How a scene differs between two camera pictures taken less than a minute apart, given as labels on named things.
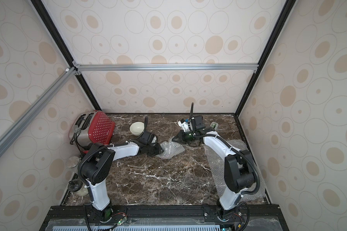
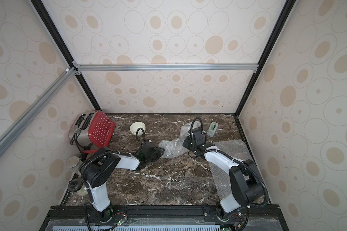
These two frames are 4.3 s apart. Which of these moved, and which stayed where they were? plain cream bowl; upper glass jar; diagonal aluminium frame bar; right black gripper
Moved: right black gripper
Stayed: plain cream bowl; upper glass jar; diagonal aluminium frame bar
